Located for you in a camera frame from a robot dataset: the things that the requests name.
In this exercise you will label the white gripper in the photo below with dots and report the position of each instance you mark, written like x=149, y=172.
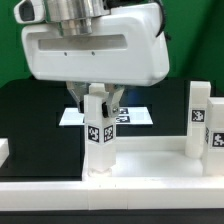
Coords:
x=102, y=42

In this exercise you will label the white desk top tray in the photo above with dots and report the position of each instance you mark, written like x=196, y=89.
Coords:
x=138, y=159

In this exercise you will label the fiducial marker sheet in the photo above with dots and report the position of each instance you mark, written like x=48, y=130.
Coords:
x=127, y=116

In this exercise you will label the white left obstacle block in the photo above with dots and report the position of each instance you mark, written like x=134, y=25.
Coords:
x=4, y=150

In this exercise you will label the white front obstacle rail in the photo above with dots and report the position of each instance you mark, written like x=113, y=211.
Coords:
x=146, y=194

